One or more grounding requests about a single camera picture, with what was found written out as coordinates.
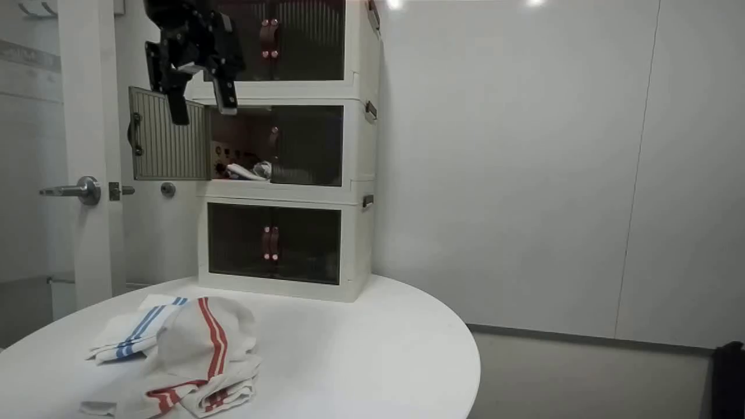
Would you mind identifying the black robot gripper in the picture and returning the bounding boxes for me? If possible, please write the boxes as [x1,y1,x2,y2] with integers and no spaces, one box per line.
[144,0,243,126]

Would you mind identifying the silver round door lock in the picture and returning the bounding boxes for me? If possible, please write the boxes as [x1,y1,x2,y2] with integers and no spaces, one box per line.
[161,180,177,199]

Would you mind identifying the black object at corner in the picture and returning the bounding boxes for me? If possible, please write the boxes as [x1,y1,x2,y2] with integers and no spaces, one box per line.
[711,342,745,419]

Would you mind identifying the blue striped white towel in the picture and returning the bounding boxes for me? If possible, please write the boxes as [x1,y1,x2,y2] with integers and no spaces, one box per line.
[85,292,186,362]

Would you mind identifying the silver door lever handle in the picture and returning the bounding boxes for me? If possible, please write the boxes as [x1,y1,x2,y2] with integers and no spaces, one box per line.
[42,173,100,207]

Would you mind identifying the white stacked storage cabinet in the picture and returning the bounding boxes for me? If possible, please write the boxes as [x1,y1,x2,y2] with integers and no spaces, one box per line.
[188,0,382,300]

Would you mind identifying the red striped white towel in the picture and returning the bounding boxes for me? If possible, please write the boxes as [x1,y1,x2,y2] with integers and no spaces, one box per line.
[78,294,261,419]

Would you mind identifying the white room door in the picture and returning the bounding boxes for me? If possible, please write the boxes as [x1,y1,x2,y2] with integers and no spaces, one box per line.
[58,0,126,307]

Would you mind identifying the items inside middle compartment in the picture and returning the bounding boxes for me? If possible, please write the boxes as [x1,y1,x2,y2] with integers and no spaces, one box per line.
[212,142,275,180]

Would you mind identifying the translucent compartment door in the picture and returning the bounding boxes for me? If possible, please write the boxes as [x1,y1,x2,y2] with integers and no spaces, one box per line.
[127,85,207,180]

